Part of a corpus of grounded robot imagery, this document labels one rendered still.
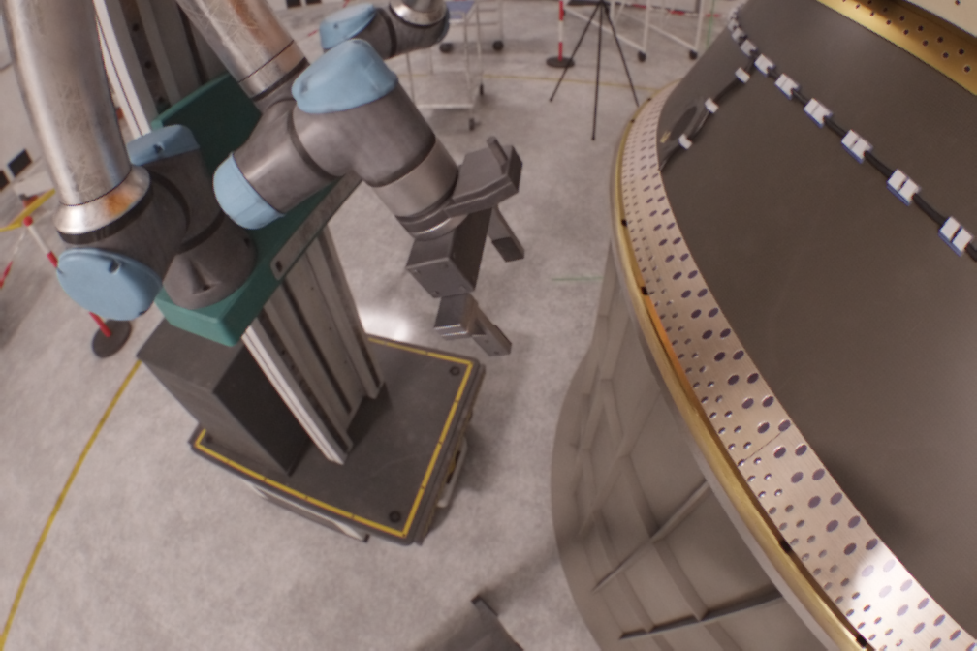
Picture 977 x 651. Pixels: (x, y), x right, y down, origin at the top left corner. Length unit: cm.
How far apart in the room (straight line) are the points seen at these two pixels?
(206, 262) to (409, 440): 105
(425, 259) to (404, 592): 144
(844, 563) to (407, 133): 63
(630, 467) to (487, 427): 99
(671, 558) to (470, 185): 78
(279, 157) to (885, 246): 60
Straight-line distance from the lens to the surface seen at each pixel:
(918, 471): 58
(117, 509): 244
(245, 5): 51
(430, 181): 40
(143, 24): 80
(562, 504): 176
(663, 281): 73
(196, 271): 68
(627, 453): 101
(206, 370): 126
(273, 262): 73
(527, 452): 185
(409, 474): 150
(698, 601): 97
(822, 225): 61
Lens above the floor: 169
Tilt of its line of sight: 46 degrees down
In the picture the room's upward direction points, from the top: 4 degrees counter-clockwise
